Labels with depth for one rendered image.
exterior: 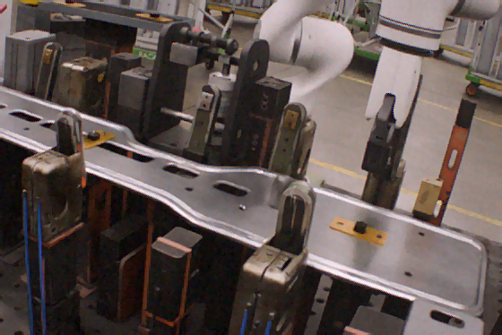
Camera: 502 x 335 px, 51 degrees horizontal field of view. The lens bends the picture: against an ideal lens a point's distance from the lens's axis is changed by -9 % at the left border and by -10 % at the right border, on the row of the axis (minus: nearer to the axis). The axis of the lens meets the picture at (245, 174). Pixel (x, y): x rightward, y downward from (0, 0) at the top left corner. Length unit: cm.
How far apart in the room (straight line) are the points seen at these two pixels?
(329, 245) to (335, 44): 63
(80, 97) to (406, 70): 67
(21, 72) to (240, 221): 65
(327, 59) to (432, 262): 64
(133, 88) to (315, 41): 42
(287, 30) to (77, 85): 46
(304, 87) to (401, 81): 64
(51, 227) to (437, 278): 53
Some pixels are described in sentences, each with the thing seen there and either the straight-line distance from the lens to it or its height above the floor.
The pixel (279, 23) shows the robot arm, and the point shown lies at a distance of 125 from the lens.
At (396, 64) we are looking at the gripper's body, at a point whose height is 125.
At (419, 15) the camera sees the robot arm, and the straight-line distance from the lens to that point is 70.
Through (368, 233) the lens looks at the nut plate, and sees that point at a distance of 82.
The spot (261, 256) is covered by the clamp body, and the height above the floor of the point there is 104.
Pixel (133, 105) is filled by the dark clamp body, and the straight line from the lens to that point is 111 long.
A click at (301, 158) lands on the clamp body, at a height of 102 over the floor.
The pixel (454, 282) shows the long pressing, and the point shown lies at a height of 100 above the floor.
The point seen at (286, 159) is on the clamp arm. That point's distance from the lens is 97.
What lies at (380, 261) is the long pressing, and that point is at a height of 100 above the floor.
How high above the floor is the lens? 137
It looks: 24 degrees down
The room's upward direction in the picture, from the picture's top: 10 degrees clockwise
